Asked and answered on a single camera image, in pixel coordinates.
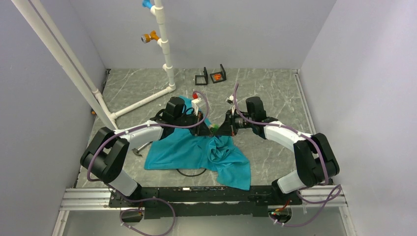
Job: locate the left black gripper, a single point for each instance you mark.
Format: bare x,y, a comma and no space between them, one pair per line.
200,130

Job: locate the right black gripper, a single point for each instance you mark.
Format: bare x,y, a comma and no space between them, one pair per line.
228,128

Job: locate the teal t-shirt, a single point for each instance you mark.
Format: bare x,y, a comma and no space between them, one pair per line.
181,150

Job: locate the colourful flower plush patch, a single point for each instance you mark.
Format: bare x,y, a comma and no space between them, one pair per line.
213,128

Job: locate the orange brooch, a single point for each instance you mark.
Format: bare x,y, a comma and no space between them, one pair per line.
217,77

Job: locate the black square frame holder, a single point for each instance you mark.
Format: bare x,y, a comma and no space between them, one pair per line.
222,72

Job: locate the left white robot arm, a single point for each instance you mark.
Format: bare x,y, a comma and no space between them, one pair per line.
106,153

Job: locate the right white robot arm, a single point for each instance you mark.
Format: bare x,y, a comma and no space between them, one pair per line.
314,158

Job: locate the orange flashlight on pipe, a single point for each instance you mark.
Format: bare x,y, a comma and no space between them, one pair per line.
146,38

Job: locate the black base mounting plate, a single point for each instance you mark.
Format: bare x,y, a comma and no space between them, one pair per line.
160,202

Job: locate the blue fitting on pipe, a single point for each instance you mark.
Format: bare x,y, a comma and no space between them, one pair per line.
147,4

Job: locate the white PVC pipe stand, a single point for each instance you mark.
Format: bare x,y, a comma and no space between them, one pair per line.
43,25

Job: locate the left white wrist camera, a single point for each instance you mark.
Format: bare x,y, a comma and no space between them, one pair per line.
195,103

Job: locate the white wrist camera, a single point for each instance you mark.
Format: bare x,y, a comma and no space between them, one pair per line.
230,100
195,103

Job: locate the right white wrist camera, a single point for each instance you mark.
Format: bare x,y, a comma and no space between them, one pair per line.
230,100

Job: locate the aluminium rail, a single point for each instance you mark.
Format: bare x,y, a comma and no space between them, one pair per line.
101,199

